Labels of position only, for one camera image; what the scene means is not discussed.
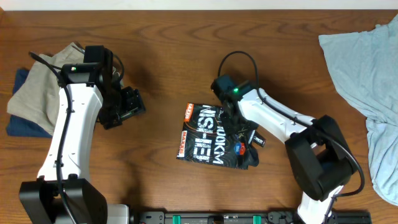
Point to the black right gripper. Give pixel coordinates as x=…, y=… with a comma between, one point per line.
x=229, y=128

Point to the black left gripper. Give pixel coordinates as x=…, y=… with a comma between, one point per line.
x=135, y=105

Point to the black orange-patterned sports shirt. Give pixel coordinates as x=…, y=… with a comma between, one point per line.
x=204, y=140

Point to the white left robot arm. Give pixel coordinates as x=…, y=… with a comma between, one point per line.
x=62, y=192

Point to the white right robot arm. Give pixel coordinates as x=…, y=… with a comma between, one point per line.
x=319, y=156

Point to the folded khaki trousers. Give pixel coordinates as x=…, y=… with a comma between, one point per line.
x=37, y=100

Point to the folded navy blue garment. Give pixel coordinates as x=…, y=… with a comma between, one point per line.
x=21, y=127

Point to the light grey t-shirt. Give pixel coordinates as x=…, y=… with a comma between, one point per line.
x=363, y=69

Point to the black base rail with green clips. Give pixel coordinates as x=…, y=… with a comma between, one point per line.
x=273, y=217

